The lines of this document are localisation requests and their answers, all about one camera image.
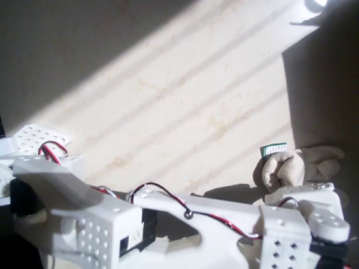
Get beige fabric glove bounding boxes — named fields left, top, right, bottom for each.
left=263, top=145, right=346, bottom=194

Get green bordered label card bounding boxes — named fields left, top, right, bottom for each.
left=259, top=142, right=288, bottom=159

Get white perforated plate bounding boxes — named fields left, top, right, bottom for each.
left=13, top=123, right=73, bottom=155

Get red black gripper servo cable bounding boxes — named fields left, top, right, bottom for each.
left=277, top=197, right=300, bottom=210

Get red black cable with screw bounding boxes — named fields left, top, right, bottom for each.
left=131, top=182, right=264, bottom=239

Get red black looped cable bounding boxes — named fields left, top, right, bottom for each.
left=38, top=141, right=70, bottom=166

